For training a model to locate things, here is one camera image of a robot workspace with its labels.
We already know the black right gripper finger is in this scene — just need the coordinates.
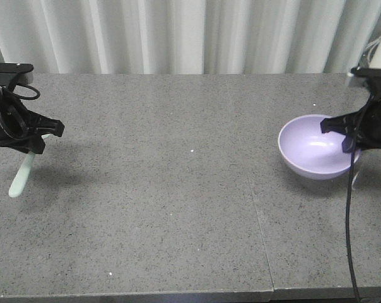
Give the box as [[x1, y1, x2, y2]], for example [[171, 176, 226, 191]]
[[320, 109, 365, 134], [342, 134, 363, 153]]

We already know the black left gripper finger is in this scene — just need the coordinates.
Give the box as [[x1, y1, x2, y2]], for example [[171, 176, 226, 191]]
[[0, 136, 45, 155], [25, 110, 64, 137]]

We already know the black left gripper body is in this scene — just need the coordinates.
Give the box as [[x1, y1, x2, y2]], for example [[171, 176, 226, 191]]
[[0, 85, 30, 148]]

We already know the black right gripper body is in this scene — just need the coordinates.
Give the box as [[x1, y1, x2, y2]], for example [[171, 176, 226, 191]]
[[356, 78, 381, 150]]

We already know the purple bowl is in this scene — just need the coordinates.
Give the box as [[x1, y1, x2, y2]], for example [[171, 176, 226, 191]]
[[278, 114, 351, 180]]

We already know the pale green spoon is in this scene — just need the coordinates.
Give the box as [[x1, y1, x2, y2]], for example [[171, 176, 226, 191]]
[[8, 151, 36, 198]]

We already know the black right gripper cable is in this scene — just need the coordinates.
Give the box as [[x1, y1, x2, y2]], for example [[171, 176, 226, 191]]
[[344, 94, 377, 303]]

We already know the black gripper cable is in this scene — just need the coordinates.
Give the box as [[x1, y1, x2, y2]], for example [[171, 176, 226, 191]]
[[344, 94, 377, 303], [7, 82, 41, 102]]

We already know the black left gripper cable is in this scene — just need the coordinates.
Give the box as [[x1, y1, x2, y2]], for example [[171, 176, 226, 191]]
[[7, 82, 41, 102]]

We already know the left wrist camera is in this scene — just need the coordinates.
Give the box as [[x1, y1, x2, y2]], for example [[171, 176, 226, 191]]
[[0, 62, 34, 86]]

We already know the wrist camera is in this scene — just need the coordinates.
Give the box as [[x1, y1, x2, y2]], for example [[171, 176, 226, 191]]
[[0, 62, 34, 86], [347, 66, 381, 88]]

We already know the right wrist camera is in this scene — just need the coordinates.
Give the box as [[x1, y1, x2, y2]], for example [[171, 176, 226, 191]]
[[347, 66, 381, 88]]

